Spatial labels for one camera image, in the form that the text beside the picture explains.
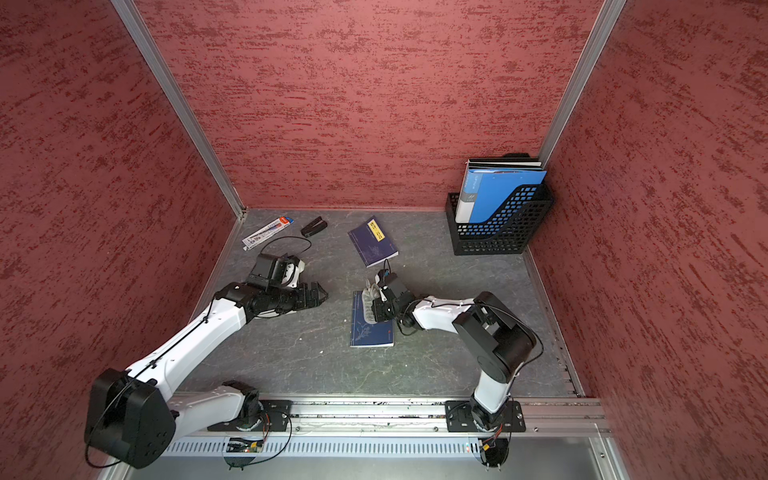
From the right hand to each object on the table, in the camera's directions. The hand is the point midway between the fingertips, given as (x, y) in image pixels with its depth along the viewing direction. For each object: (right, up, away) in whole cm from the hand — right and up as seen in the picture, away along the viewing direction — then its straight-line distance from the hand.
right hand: (376, 315), depth 92 cm
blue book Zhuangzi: (-3, -4, -5) cm, 8 cm away
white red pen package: (-44, +27, +21) cm, 56 cm away
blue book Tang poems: (-3, +23, +18) cm, 29 cm away
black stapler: (-26, +29, +21) cm, 44 cm away
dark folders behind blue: (+49, +51, +7) cm, 71 cm away
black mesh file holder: (+44, +27, +5) cm, 52 cm away
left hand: (-17, +6, -10) cm, 21 cm away
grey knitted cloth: (-2, +7, -2) cm, 8 cm away
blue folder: (+35, +39, +2) cm, 53 cm away
